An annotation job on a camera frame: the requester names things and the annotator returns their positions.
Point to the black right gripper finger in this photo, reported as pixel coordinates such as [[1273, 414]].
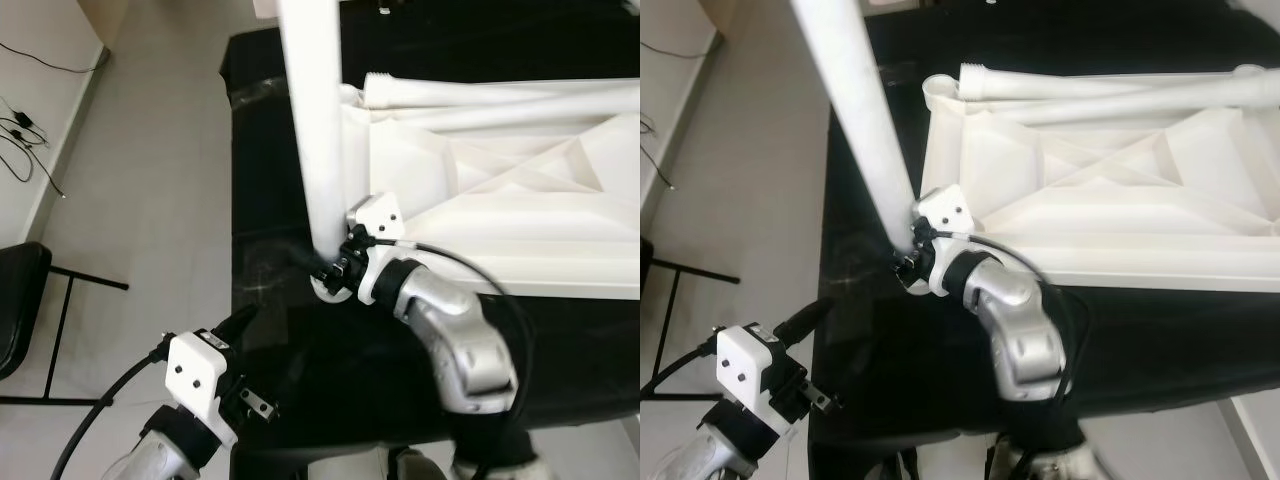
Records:
[[897, 260], [310, 264]]

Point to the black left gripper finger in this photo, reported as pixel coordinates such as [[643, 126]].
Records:
[[805, 318], [240, 322]]

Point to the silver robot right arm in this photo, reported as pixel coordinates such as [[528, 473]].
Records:
[[465, 350], [1025, 340]]

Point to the black folding chair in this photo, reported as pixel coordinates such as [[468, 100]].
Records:
[[20, 300], [648, 290]]

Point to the white plastic table top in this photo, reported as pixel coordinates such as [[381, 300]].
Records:
[[520, 220], [1120, 200]]

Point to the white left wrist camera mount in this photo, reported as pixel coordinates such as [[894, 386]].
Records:
[[200, 380], [750, 370]]

